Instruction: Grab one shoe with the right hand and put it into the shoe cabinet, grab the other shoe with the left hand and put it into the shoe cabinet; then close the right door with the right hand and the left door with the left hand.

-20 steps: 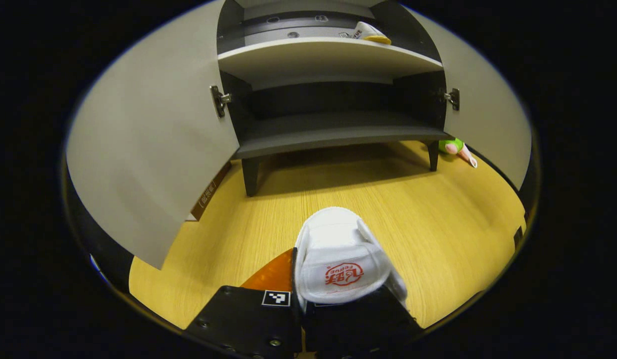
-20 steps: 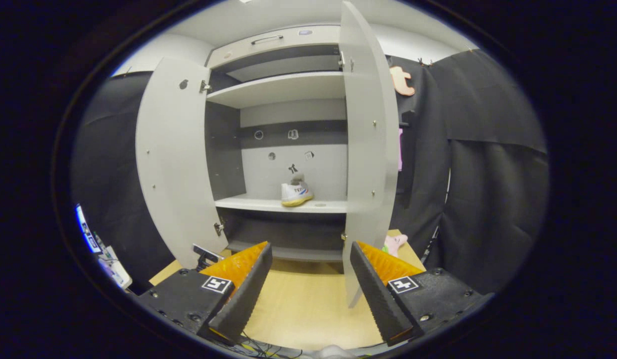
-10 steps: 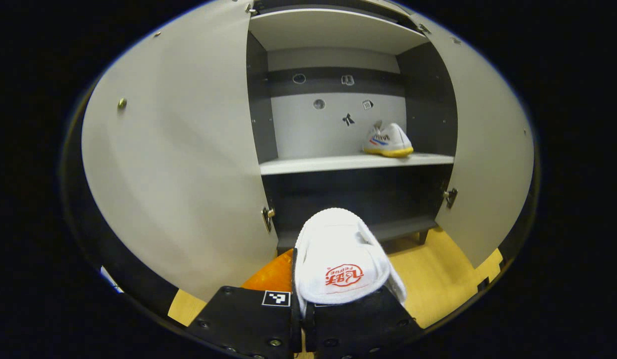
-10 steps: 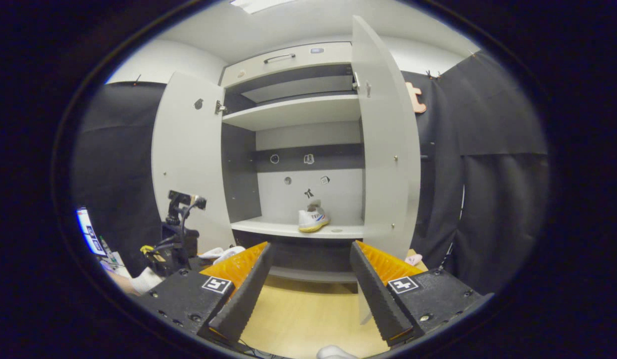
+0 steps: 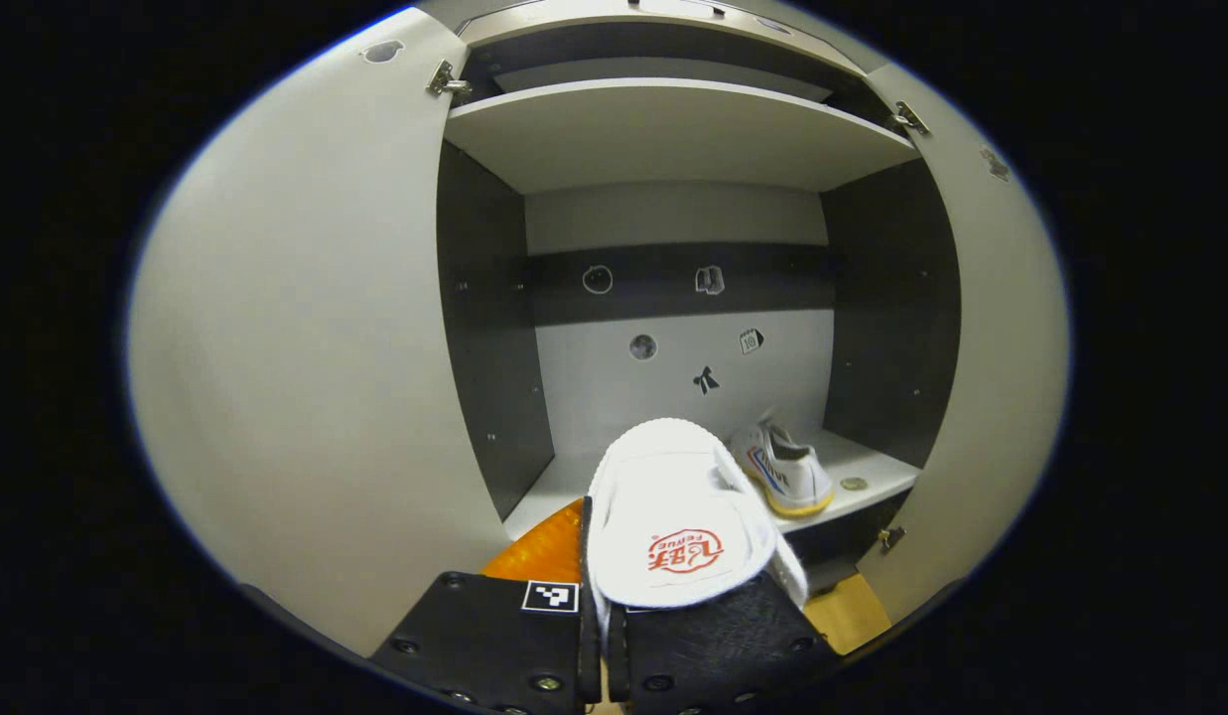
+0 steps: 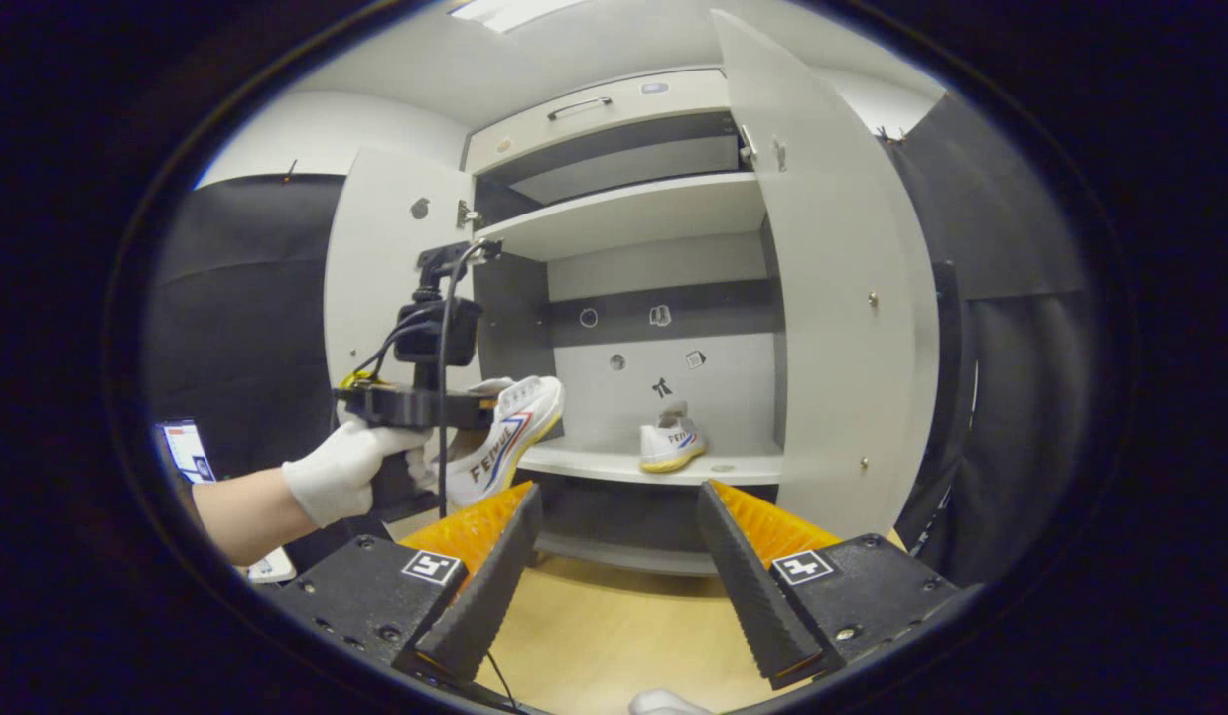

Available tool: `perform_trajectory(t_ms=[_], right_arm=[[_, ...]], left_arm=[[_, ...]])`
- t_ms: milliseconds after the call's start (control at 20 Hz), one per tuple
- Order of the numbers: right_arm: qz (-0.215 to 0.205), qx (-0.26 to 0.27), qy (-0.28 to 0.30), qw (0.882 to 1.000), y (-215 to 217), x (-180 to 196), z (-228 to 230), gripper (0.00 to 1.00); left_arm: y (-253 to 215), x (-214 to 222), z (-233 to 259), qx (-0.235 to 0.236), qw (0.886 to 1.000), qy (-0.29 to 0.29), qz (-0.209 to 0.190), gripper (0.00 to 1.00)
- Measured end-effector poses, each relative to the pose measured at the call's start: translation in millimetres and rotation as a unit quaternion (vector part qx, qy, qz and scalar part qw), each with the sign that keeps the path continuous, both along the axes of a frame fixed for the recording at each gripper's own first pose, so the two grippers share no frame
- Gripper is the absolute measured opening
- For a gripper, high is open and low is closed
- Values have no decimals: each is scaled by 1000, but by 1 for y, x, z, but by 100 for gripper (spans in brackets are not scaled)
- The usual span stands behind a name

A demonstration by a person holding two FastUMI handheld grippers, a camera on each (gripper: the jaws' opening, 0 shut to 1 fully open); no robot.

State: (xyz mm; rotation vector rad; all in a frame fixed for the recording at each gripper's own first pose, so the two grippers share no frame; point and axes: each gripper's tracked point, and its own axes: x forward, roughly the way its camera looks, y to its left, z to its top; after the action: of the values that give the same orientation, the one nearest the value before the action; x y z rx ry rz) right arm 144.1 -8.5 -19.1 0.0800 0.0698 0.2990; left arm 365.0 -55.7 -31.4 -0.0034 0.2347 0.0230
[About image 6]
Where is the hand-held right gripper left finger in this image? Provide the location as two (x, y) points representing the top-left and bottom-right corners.
(274, 482), (547, 686)

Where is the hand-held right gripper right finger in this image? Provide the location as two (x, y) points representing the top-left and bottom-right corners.
(693, 479), (984, 692)

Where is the white canvas shoe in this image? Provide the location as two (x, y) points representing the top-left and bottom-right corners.
(430, 375), (567, 509)
(639, 400), (709, 474)

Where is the white cabinet door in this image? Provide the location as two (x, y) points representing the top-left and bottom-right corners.
(710, 10), (940, 542)
(323, 149), (480, 498)

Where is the white shoe cabinet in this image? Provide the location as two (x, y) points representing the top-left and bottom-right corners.
(321, 10), (942, 577)

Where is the white cabinet drawer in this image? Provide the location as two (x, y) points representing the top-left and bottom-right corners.
(465, 70), (731, 175)

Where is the laptop computer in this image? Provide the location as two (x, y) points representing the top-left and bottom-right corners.
(157, 417), (299, 584)

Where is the ceiling light panel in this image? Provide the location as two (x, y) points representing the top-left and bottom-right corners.
(450, 0), (585, 33)

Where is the black cable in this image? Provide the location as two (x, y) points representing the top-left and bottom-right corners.
(482, 650), (523, 715)
(433, 238), (490, 520)
(355, 306), (436, 386)

